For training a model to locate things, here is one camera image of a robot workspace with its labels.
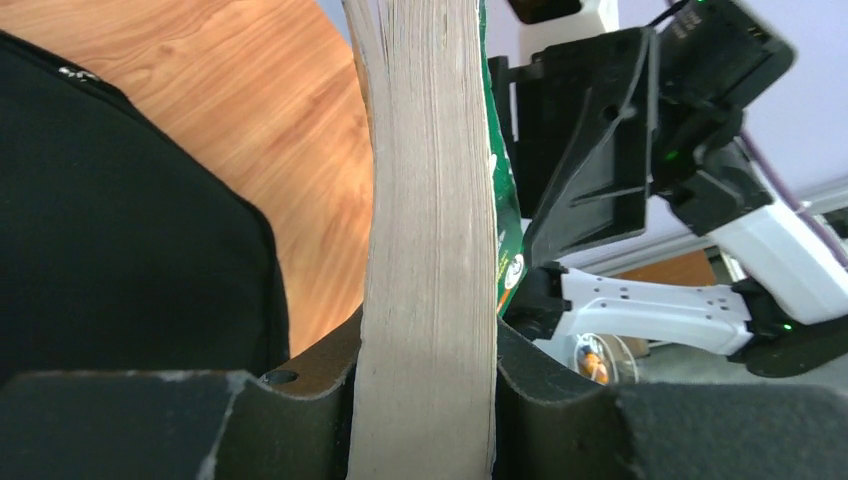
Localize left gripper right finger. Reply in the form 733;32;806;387
494;324;847;479

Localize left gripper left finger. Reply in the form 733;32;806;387
1;313;361;479

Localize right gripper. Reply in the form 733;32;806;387
488;1;794;266

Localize green coin book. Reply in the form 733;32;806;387
344;1;524;479

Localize black backpack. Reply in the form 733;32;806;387
1;33;290;381

